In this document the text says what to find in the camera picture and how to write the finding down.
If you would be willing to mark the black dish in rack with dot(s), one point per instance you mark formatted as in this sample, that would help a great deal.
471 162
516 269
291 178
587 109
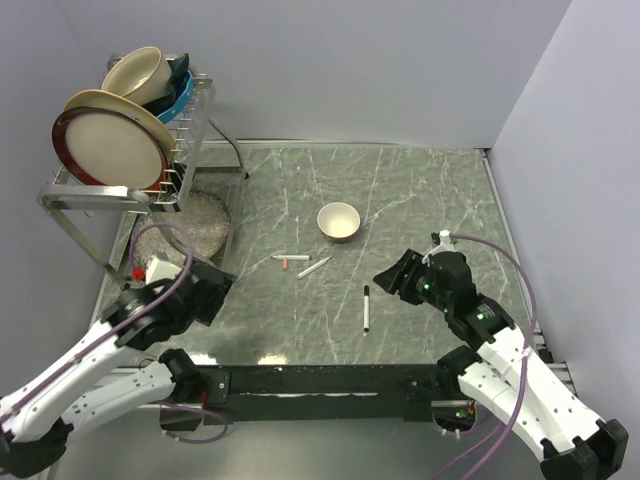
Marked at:
179 72

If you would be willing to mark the metal dish rack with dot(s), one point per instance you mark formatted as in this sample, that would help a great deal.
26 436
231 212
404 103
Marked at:
188 128

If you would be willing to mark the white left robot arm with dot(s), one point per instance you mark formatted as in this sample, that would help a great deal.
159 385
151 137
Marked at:
65 402

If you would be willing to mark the blue dish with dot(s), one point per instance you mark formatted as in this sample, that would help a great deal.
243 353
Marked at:
183 97

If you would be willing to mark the large beige bowl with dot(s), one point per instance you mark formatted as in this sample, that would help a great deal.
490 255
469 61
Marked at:
142 76

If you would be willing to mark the white pen green end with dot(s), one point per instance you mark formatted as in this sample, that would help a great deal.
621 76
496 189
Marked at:
291 257

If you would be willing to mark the black base bar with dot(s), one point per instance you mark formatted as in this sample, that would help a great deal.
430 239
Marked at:
322 392

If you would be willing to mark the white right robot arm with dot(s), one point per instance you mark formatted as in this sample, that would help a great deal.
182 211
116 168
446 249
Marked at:
496 369

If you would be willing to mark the speckled grey plate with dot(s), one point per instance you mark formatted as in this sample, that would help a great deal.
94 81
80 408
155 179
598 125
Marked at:
205 218

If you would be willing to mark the white pen black tip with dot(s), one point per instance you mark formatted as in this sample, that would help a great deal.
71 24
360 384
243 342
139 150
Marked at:
366 310

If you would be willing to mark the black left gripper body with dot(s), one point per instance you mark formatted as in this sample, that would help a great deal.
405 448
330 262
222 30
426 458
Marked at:
207 313

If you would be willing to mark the small cream bowl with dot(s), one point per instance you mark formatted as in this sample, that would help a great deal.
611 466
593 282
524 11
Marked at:
339 222

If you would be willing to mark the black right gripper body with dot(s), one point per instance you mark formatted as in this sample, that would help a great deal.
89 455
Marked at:
419 286

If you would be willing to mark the white pen pink end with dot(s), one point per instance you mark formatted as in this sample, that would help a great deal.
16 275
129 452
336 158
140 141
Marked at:
309 270

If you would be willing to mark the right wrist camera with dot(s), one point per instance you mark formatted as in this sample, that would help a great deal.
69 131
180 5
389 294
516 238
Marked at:
441 242

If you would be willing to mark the beige plate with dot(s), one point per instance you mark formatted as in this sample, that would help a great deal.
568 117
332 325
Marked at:
97 98

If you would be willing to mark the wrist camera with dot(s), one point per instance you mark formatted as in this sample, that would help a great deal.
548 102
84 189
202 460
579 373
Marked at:
157 269
441 242

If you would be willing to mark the red rimmed white plate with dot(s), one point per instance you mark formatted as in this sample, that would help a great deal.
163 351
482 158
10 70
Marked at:
101 147

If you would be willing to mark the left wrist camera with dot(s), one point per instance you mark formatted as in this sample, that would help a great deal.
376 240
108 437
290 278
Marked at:
157 269

